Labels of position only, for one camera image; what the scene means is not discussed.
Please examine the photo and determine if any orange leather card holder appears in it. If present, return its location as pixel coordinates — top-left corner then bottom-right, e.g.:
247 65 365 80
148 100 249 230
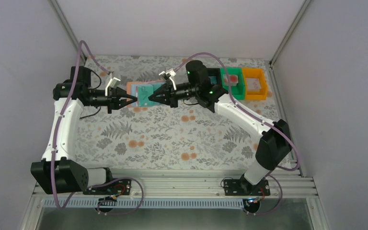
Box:
126 81 164 97

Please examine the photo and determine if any teal credit card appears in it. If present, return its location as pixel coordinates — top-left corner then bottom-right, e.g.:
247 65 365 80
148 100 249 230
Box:
136 82 163 107

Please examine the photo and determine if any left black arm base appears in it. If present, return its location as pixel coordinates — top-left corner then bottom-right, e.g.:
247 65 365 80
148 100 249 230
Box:
83 168 132 207

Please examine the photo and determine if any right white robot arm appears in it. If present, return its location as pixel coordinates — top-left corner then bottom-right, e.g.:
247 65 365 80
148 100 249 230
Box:
149 60 292 186

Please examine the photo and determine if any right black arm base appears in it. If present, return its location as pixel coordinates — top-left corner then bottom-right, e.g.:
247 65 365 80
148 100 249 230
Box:
220 175 271 215

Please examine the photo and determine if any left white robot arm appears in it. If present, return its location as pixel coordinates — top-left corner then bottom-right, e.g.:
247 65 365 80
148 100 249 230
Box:
31 66 138 194

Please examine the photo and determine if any white red card in green bin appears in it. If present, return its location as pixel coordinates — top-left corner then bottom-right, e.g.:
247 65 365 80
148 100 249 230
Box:
222 75 239 86

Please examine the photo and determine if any white card in orange bin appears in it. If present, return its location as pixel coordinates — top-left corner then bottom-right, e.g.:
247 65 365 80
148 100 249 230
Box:
245 78 261 92

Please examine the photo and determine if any floral table mat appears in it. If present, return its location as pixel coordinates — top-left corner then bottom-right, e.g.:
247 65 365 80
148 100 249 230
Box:
75 55 280 170

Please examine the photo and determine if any black plastic bin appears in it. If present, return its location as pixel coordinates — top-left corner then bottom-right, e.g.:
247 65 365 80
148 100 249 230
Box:
198 68 221 95

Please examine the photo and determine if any green plastic bin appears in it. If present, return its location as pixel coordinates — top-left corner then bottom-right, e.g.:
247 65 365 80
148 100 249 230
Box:
220 68 246 101

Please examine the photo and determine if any orange plastic bin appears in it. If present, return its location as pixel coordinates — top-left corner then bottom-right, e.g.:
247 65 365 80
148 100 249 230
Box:
242 68 268 101

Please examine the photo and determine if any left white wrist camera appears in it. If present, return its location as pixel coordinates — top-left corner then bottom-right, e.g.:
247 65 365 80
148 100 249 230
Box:
104 72 121 97

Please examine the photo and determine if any aluminium mounting rail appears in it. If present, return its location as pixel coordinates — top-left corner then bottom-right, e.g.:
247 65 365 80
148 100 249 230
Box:
31 169 319 199

